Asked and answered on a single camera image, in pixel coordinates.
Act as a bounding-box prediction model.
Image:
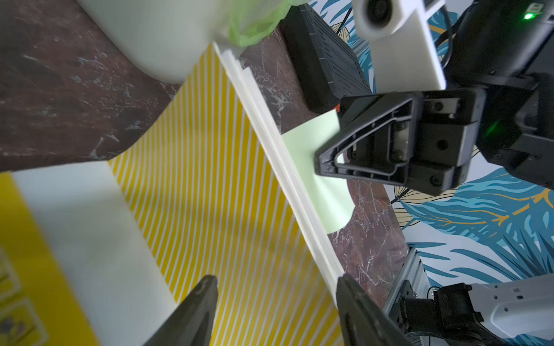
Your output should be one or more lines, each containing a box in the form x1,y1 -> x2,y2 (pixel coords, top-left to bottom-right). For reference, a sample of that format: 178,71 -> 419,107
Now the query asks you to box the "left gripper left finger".
144,275 -> 218,346

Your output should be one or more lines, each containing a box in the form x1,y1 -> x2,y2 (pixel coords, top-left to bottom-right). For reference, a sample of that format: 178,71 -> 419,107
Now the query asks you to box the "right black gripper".
315,88 -> 485,196

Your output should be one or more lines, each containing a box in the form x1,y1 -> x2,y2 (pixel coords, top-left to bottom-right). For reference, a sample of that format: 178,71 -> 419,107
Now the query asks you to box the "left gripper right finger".
336,274 -> 412,346

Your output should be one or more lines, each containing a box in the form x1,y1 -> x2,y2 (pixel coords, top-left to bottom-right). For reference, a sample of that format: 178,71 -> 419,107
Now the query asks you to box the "yellow paperback book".
1,44 -> 343,345

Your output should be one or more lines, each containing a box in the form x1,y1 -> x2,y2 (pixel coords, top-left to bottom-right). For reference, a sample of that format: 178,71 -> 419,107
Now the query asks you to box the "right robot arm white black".
315,1 -> 553,345

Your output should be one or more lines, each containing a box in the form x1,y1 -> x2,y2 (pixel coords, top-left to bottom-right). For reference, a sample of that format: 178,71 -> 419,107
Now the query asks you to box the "green sticky note lower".
280,109 -> 356,234

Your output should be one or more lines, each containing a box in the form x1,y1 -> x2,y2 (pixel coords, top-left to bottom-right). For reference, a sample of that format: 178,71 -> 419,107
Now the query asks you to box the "black plastic tool case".
279,4 -> 372,114

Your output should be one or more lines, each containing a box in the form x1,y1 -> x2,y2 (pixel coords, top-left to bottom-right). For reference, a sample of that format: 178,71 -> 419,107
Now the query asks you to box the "green plastic bin liner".
227,0 -> 308,47

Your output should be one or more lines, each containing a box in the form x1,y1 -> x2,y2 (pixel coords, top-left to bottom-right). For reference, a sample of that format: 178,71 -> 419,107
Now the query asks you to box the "white trash bin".
79,0 -> 244,84

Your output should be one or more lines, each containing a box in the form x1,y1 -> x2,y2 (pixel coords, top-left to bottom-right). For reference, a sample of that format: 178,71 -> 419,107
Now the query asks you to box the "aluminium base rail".
382,248 -> 432,314

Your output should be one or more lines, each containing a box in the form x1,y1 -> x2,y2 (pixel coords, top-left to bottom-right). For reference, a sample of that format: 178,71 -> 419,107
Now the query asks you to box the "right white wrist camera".
352,0 -> 447,93

